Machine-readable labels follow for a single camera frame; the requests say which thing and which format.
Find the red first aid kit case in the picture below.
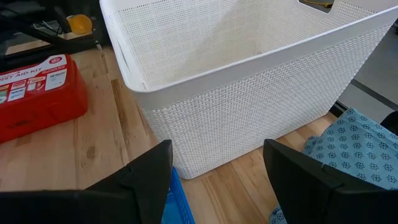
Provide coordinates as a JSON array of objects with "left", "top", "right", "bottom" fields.
[{"left": 0, "top": 54, "right": 89, "bottom": 144}]

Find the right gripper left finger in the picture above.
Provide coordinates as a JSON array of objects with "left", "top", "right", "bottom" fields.
[{"left": 86, "top": 139, "right": 174, "bottom": 224}]

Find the yellow extension cable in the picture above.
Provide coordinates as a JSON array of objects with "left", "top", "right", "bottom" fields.
[{"left": 298, "top": 0, "right": 334, "bottom": 9}]

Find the blue patterned hospital gown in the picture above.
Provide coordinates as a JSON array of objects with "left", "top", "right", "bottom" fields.
[{"left": 269, "top": 107, "right": 398, "bottom": 224}]

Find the small blue plastic basket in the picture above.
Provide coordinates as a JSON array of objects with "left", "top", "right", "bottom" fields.
[{"left": 160, "top": 167, "right": 196, "bottom": 224}]

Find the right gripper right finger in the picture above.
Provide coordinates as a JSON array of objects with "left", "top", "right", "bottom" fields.
[{"left": 262, "top": 139, "right": 398, "bottom": 224}]

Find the white perforated plastic basket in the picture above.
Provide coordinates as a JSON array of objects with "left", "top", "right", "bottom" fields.
[{"left": 99, "top": 0, "right": 398, "bottom": 180}]

